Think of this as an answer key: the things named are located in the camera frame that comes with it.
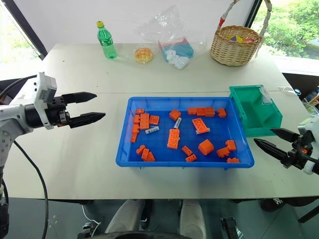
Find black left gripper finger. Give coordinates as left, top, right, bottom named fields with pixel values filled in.
left=69, top=112, right=106, bottom=129
left=62, top=92, right=98, bottom=105

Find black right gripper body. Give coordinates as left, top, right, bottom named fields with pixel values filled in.
left=281, top=131, right=315, bottom=169

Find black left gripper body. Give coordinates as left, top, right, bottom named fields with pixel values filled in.
left=46, top=95, right=72, bottom=128

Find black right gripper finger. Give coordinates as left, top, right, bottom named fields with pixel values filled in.
left=253, top=138, right=292, bottom=165
left=270, top=128, right=300, bottom=144

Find green plastic bin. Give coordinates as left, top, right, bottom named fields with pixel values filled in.
left=228, top=84, right=284, bottom=138

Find clutter beside table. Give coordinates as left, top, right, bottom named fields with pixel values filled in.
left=294, top=86, right=319, bottom=116

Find black shoe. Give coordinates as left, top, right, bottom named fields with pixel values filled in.
left=260, top=197, right=288, bottom=213

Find long orange building block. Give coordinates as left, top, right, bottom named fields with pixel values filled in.
left=196, top=107, right=216, bottom=118
left=140, top=113, right=151, bottom=130
left=191, top=118, right=209, bottom=133
left=166, top=128, right=181, bottom=150

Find green plastic soda bottle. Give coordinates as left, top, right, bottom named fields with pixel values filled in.
left=96, top=20, right=118, bottom=60

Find black table leg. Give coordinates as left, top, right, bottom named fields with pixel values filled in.
left=297, top=203, right=319, bottom=224

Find orange plastic building brick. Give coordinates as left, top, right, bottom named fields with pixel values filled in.
left=197, top=139, right=215, bottom=156

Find blue plastic tray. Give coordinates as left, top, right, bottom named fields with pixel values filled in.
left=115, top=96, right=255, bottom=171

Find white pieces in bag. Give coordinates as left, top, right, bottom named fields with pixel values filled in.
left=165, top=49, right=189, bottom=70

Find grey left robot leg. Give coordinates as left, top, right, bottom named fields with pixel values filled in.
left=104, top=199, right=151, bottom=235

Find grey robot leg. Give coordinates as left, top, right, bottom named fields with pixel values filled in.
left=179, top=199, right=208, bottom=239
left=104, top=199, right=151, bottom=235

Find grey right robot leg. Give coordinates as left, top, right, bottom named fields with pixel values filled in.
left=179, top=199, right=208, bottom=239

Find clear plastic bag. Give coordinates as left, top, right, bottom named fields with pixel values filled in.
left=134, top=4, right=207, bottom=71

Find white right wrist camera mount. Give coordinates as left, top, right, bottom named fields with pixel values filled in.
left=297, top=118, right=319, bottom=175

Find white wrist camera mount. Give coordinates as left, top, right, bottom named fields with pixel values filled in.
left=31, top=72, right=58, bottom=130
left=297, top=118, right=319, bottom=175

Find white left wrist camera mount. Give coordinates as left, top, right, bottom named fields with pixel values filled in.
left=31, top=72, right=58, bottom=130

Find thin white cord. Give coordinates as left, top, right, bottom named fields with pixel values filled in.
left=278, top=86, right=296, bottom=95

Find black cable behind left mount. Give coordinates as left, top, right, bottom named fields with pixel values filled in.
left=0, top=74, right=38, bottom=98

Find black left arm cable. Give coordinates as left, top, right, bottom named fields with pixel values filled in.
left=13, top=140, right=49, bottom=239

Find black window frame bar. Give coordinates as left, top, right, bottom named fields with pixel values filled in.
left=244, top=0, right=263, bottom=28
left=4, top=0, right=48, bottom=61

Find black metal bracket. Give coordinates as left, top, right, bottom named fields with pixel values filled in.
left=219, top=216, right=241, bottom=239

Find thin white cable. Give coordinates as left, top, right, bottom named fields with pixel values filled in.
left=81, top=203, right=102, bottom=226

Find wicker basket with handle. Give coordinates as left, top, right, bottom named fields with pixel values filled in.
left=210, top=0, right=272, bottom=67

